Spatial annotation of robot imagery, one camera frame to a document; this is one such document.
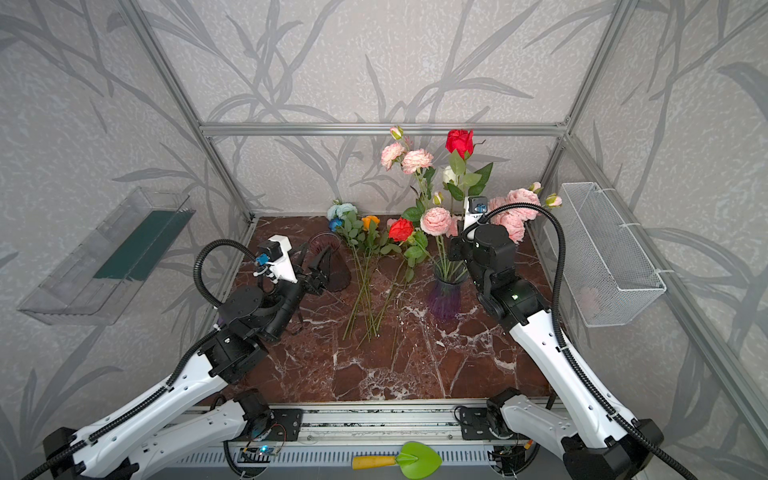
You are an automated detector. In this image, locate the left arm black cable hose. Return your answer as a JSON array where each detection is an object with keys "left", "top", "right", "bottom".
[{"left": 20, "top": 238, "right": 259, "bottom": 480}]

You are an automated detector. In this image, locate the clear plastic wall tray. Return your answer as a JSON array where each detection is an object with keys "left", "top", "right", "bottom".
[{"left": 18, "top": 187, "right": 195, "bottom": 326}]

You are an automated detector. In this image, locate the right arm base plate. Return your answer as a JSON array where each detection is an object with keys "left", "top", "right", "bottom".
[{"left": 453, "top": 405, "right": 508, "bottom": 441}]

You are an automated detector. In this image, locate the white wire mesh basket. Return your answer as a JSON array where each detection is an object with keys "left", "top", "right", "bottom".
[{"left": 553, "top": 182, "right": 666, "bottom": 328}]

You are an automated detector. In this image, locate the purple ribbed glass vase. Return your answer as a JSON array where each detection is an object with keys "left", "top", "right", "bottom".
[{"left": 427, "top": 261, "right": 468, "bottom": 321}]

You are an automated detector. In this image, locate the white rosebud stem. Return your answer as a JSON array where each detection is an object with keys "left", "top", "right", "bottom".
[{"left": 442, "top": 165, "right": 457, "bottom": 196}]

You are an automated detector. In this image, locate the aluminium front rail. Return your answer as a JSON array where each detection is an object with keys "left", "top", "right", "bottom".
[{"left": 174, "top": 398, "right": 543, "bottom": 470}]

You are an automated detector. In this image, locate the green toy shovel yellow handle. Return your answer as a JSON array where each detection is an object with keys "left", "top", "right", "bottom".
[{"left": 352, "top": 442, "right": 443, "bottom": 480}]

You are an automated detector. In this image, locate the small green circuit board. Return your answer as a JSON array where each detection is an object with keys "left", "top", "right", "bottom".
[{"left": 240, "top": 445, "right": 282, "bottom": 464}]

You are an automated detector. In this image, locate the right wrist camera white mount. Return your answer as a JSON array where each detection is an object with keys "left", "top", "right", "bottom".
[{"left": 462, "top": 196, "right": 489, "bottom": 230}]

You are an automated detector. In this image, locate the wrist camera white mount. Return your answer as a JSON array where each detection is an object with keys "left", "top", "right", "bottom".
[
  {"left": 253, "top": 235, "right": 297, "bottom": 284},
  {"left": 462, "top": 196, "right": 489, "bottom": 230}
]

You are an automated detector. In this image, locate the dark red rose stem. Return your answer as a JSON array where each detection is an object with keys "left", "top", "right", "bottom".
[{"left": 445, "top": 130, "right": 493, "bottom": 202}]

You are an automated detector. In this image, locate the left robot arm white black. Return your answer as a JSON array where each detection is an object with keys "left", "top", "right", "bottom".
[{"left": 27, "top": 235, "right": 332, "bottom": 479}]

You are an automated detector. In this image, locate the dark glass cup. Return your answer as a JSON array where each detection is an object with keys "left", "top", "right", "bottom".
[{"left": 309, "top": 233, "right": 351, "bottom": 293}]

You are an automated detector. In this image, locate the white blue flower stem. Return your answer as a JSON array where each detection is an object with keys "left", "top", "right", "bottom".
[{"left": 326, "top": 200, "right": 360, "bottom": 232}]

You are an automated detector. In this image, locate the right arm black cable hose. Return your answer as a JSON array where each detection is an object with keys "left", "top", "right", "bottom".
[{"left": 464, "top": 202, "right": 700, "bottom": 480}]

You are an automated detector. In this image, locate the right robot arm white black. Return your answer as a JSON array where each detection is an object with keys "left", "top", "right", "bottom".
[{"left": 449, "top": 224, "right": 663, "bottom": 479}]

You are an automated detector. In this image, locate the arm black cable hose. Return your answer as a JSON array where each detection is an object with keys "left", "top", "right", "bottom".
[
  {"left": 20, "top": 238, "right": 259, "bottom": 480},
  {"left": 464, "top": 202, "right": 700, "bottom": 480}
]

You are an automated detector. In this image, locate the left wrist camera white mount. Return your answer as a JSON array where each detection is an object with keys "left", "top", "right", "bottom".
[{"left": 253, "top": 235, "right": 297, "bottom": 284}]

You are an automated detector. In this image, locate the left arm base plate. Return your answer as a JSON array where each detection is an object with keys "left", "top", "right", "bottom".
[{"left": 256, "top": 408, "right": 304, "bottom": 443}]

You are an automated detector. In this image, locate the orange rose stem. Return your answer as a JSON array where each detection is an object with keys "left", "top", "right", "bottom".
[{"left": 337, "top": 211, "right": 381, "bottom": 339}]

